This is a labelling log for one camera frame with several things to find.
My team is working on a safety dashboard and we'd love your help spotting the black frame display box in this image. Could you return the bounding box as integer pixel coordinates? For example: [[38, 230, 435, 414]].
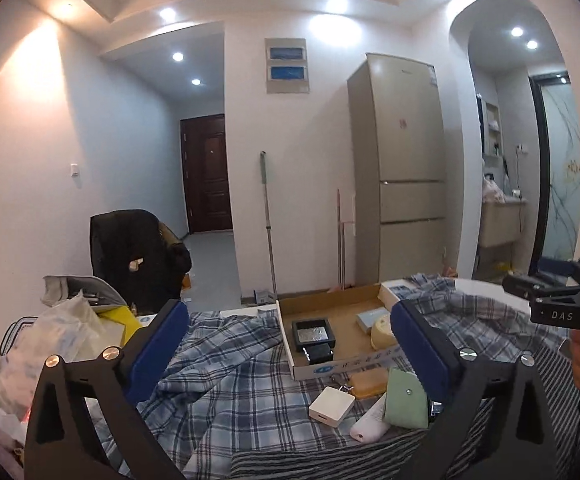
[[291, 317, 337, 353]]

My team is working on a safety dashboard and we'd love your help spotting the dark brown door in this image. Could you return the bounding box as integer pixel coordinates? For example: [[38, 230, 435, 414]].
[[180, 114, 234, 235]]

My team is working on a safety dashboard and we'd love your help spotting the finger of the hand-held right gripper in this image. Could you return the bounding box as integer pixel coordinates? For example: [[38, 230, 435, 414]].
[[501, 272, 578, 303], [534, 256, 580, 288]]

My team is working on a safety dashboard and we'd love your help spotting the wall niche shelf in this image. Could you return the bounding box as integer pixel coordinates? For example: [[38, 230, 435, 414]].
[[484, 101, 503, 166]]

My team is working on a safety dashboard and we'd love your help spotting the red broom stick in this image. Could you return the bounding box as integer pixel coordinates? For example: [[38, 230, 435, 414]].
[[336, 188, 355, 291]]

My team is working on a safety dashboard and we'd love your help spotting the clear plastic bag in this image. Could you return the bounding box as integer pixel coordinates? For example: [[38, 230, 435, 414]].
[[0, 292, 115, 441]]

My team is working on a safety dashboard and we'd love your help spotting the light blue box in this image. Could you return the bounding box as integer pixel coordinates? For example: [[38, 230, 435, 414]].
[[356, 308, 391, 333]]

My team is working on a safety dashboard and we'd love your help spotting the grey bag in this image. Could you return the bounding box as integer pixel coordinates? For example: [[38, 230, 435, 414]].
[[41, 274, 128, 311]]

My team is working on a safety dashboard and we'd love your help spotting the grey mop handle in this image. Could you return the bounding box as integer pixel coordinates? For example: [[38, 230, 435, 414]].
[[259, 151, 278, 306]]

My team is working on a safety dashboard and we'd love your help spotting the yellow box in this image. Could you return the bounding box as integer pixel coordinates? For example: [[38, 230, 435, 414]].
[[97, 305, 143, 346]]

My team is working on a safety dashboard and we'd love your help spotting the frosted glass door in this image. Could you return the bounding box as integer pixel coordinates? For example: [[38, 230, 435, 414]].
[[530, 74, 580, 271]]

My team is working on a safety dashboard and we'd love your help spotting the round pale yellow container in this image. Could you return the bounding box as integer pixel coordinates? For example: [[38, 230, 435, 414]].
[[370, 316, 395, 351]]

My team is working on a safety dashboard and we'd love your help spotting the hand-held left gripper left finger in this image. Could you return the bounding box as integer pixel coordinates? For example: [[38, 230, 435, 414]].
[[22, 299, 191, 480]]

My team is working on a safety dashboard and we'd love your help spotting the grey electrical panel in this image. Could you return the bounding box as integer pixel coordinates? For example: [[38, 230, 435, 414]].
[[265, 37, 308, 95]]

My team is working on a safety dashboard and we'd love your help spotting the beige vanity cabinet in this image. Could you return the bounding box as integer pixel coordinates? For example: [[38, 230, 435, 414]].
[[479, 200, 527, 248]]

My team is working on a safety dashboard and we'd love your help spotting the green snap pouch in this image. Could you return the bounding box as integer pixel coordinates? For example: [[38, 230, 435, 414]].
[[385, 367, 433, 429]]

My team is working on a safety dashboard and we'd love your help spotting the shallow cardboard box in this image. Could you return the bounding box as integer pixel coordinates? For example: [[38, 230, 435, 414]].
[[275, 281, 405, 381]]

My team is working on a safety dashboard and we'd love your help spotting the white bag on vanity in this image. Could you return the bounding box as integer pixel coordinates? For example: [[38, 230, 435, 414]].
[[482, 174, 508, 203]]

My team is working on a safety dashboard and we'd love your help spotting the white square adapter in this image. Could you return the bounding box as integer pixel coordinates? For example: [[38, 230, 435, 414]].
[[309, 386, 357, 428]]

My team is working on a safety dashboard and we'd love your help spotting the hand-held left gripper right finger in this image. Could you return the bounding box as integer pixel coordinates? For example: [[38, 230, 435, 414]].
[[390, 300, 558, 480]]

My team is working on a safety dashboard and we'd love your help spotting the small black box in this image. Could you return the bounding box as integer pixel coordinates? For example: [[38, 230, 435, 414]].
[[302, 342, 335, 365]]

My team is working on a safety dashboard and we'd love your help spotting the beige refrigerator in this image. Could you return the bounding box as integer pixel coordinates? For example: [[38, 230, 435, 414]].
[[346, 52, 447, 286]]

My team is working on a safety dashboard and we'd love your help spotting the blue plaid shirt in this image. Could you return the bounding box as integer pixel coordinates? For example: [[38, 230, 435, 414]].
[[87, 272, 571, 480]]

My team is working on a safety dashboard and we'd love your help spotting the person's right hand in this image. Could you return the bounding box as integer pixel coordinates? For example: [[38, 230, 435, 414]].
[[565, 330, 580, 391]]

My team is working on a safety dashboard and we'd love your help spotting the black jacket on chair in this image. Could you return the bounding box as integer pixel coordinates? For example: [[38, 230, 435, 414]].
[[90, 209, 193, 313]]

